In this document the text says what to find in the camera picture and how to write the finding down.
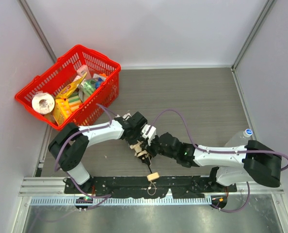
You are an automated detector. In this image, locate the clear plastic water bottle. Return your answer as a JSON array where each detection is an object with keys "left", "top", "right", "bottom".
[{"left": 225, "top": 129, "right": 253, "bottom": 147}]

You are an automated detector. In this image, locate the red plastic shopping basket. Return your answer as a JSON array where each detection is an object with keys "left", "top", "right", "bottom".
[{"left": 15, "top": 44, "right": 122, "bottom": 132}]

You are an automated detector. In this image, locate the pink white small package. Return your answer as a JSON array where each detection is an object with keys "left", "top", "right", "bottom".
[{"left": 77, "top": 65, "right": 89, "bottom": 77}]

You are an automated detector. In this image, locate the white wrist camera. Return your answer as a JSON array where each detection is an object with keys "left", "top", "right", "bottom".
[
  {"left": 141, "top": 124, "right": 157, "bottom": 146},
  {"left": 122, "top": 113, "right": 132, "bottom": 121}
]

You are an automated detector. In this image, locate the white toilet paper roll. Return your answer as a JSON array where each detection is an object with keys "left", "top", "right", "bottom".
[{"left": 32, "top": 93, "right": 55, "bottom": 115}]

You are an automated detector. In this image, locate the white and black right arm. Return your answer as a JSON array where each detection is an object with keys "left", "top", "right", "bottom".
[{"left": 144, "top": 133, "right": 282, "bottom": 188}]

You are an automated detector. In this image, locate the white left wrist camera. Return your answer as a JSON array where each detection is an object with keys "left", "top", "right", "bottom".
[{"left": 122, "top": 113, "right": 132, "bottom": 121}]

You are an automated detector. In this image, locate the yellow green sponge pack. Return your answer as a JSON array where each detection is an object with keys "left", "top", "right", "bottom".
[{"left": 66, "top": 94, "right": 82, "bottom": 112}]

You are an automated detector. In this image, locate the white slotted cable duct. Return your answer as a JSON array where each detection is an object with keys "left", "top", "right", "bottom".
[{"left": 30, "top": 196, "right": 211, "bottom": 206}]

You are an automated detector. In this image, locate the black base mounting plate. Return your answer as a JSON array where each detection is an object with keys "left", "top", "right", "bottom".
[{"left": 64, "top": 175, "right": 239, "bottom": 199}]

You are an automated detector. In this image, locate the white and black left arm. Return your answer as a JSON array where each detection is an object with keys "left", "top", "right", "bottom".
[{"left": 48, "top": 112, "right": 147, "bottom": 193}]

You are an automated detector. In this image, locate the orange plastic package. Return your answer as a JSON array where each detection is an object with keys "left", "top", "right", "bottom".
[{"left": 52, "top": 99, "right": 72, "bottom": 126}]

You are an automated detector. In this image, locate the green white wrapped package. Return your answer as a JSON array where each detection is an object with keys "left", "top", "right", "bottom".
[{"left": 79, "top": 79, "right": 96, "bottom": 97}]

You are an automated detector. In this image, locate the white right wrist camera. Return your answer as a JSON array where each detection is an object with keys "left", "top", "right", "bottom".
[{"left": 141, "top": 124, "right": 157, "bottom": 146}]

